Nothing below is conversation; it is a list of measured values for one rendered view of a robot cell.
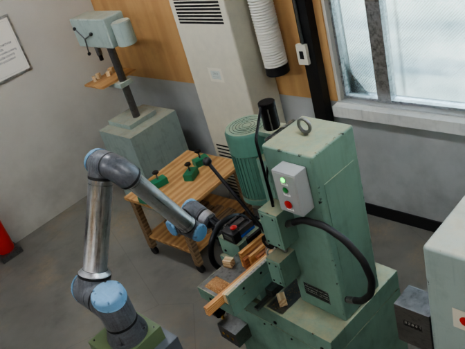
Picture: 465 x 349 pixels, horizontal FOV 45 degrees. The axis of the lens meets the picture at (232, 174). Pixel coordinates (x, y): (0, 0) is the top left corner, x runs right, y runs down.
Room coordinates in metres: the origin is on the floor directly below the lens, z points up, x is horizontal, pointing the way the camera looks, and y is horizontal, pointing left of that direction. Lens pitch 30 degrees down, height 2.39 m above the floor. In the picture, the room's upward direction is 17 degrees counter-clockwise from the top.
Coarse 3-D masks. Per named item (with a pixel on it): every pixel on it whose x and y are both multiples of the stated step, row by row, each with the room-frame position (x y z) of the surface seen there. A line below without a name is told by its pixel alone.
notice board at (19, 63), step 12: (0, 24) 4.56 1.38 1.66; (0, 36) 4.54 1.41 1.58; (12, 36) 4.60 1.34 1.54; (0, 48) 4.51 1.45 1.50; (12, 48) 4.57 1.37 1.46; (0, 60) 4.49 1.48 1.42; (12, 60) 4.54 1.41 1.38; (24, 60) 4.60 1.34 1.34; (0, 72) 4.46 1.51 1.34; (12, 72) 4.52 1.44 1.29; (24, 72) 4.57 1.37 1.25
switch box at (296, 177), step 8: (280, 168) 1.55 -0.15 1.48; (288, 168) 1.53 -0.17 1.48; (296, 168) 1.52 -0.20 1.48; (304, 168) 1.51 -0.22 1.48; (280, 176) 1.53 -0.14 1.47; (288, 176) 1.50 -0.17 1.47; (296, 176) 1.48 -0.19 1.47; (304, 176) 1.51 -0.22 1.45; (280, 184) 1.53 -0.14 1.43; (288, 184) 1.50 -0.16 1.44; (296, 184) 1.48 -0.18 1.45; (304, 184) 1.50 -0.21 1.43; (280, 192) 1.54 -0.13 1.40; (296, 192) 1.48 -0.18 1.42; (304, 192) 1.50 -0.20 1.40; (280, 200) 1.55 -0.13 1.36; (288, 200) 1.52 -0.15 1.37; (296, 200) 1.49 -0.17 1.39; (304, 200) 1.49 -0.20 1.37; (312, 200) 1.51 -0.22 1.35; (296, 208) 1.50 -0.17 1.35; (304, 208) 1.49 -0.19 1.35; (312, 208) 1.51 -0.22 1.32
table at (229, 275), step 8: (224, 256) 1.99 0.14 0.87; (240, 264) 1.87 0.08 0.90; (216, 272) 1.86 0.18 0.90; (224, 272) 1.85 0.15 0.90; (232, 272) 1.83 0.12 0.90; (240, 272) 1.82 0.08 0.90; (208, 280) 1.83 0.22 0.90; (232, 280) 1.78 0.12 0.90; (264, 280) 1.75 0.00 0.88; (272, 280) 1.77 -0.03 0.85; (200, 288) 1.80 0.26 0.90; (256, 288) 1.72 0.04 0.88; (264, 288) 1.74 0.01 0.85; (208, 296) 1.76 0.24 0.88; (248, 296) 1.69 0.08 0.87; (256, 296) 1.71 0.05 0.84; (224, 304) 1.68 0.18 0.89; (240, 304) 1.67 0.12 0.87; (232, 312) 1.64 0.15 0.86
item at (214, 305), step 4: (248, 268) 1.78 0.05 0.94; (244, 272) 1.76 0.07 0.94; (240, 276) 1.74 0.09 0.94; (236, 280) 1.73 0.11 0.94; (220, 292) 1.69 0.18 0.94; (216, 296) 1.67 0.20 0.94; (220, 296) 1.67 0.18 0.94; (212, 300) 1.66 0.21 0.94; (216, 300) 1.65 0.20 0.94; (220, 300) 1.66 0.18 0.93; (208, 304) 1.64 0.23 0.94; (212, 304) 1.64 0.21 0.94; (216, 304) 1.65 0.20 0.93; (220, 304) 1.66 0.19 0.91; (204, 308) 1.63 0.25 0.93; (208, 308) 1.63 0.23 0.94; (212, 308) 1.64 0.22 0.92; (216, 308) 1.64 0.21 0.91; (208, 312) 1.62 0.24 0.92; (212, 312) 1.63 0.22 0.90
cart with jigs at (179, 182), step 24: (168, 168) 3.63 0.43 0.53; (192, 168) 3.42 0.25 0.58; (216, 168) 3.42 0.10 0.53; (168, 192) 3.29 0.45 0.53; (192, 192) 3.20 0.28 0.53; (240, 192) 3.40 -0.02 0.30; (144, 216) 3.39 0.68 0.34; (216, 216) 3.37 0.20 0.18; (168, 240) 3.25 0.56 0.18; (192, 240) 3.02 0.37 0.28
